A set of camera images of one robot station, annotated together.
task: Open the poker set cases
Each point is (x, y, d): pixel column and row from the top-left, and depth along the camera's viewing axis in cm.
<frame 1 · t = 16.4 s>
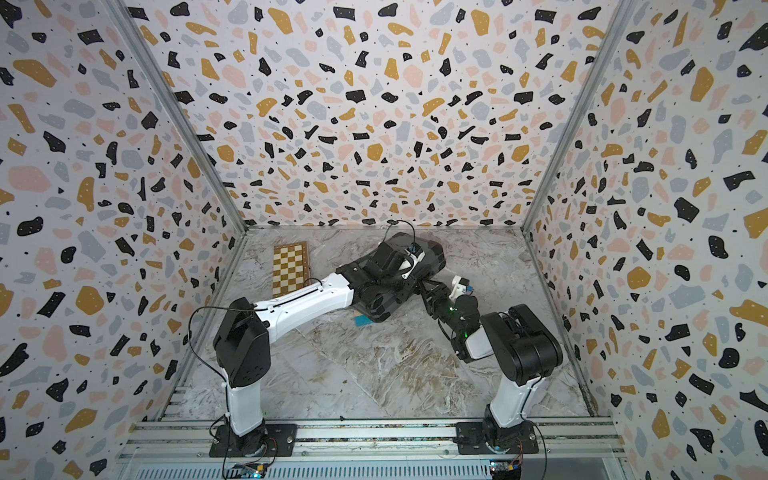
left hand: (418, 277, 84), fingers closed
right hand: (419, 285, 88), fingers open
wooden chess board: (291, 267, 108), point 3 cm above the table
teal block: (362, 320, 95), point 3 cm above the table

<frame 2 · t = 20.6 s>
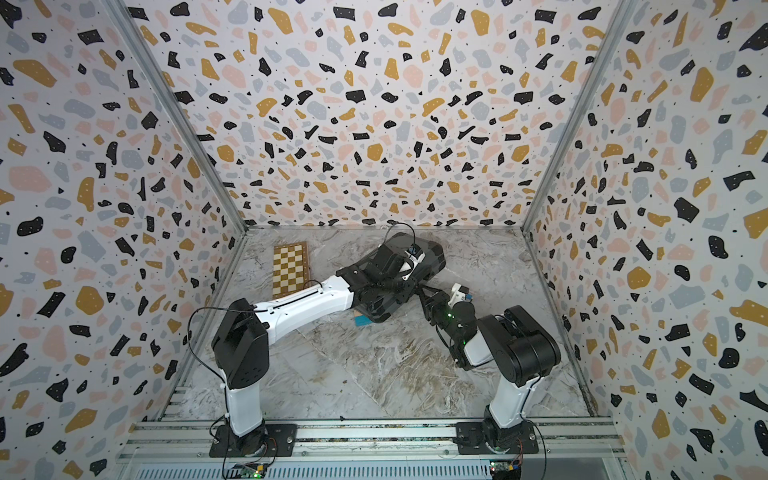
left hand: (418, 277, 84), fingers closed
right hand: (419, 290, 88), fingers open
the named things where they were.

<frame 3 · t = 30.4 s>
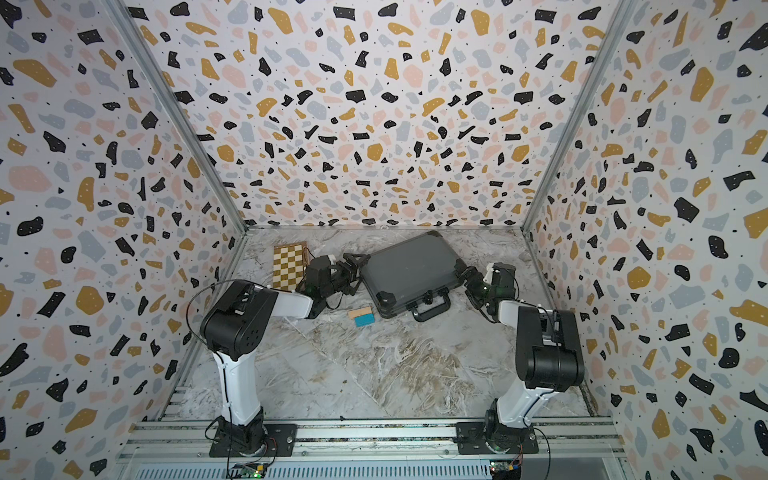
left hand: (371, 264, 96), fingers open
right hand: (461, 278, 96), fingers open
dark grey poker case: (415, 274, 97), point 10 cm above the table
tan wooden block: (359, 312, 99), on the table
the other named things where they were.

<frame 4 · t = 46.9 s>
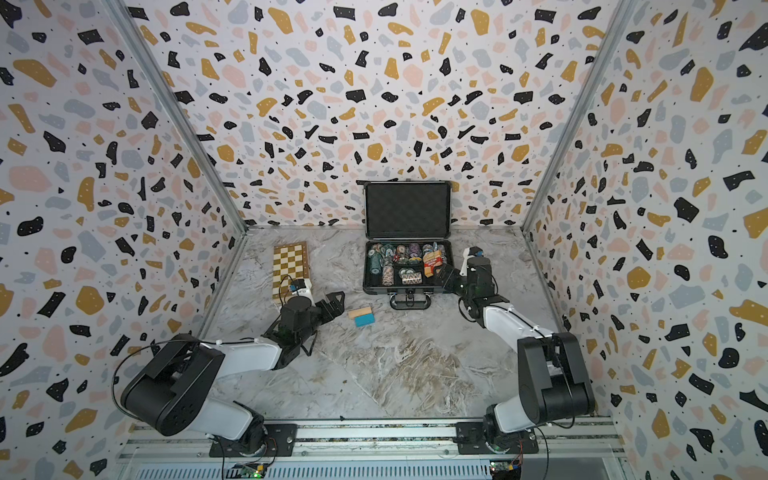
left hand: (338, 297, 90), fingers open
right hand: (445, 271, 91), fingers open
dark grey poker case: (407, 227, 112), point 10 cm above the table
poker chips in case: (408, 263, 110), point 3 cm above the table
the other named things where they were.

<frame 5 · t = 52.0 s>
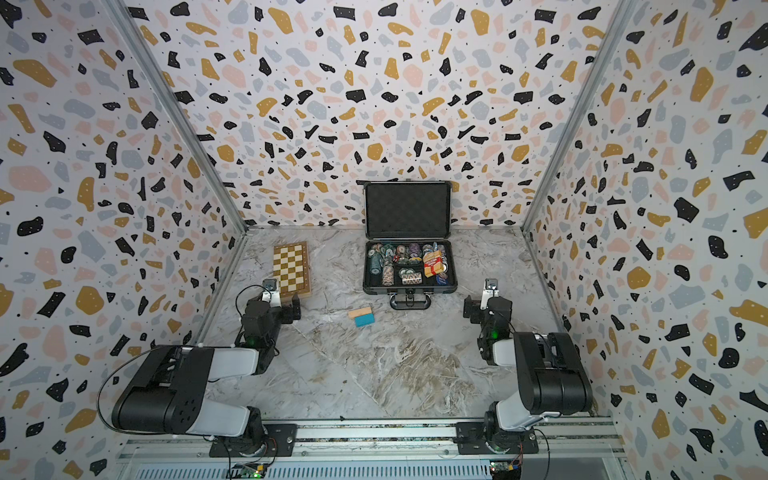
left hand: (281, 293, 91), fingers open
right hand: (488, 296, 94), fingers open
the named things where they were.

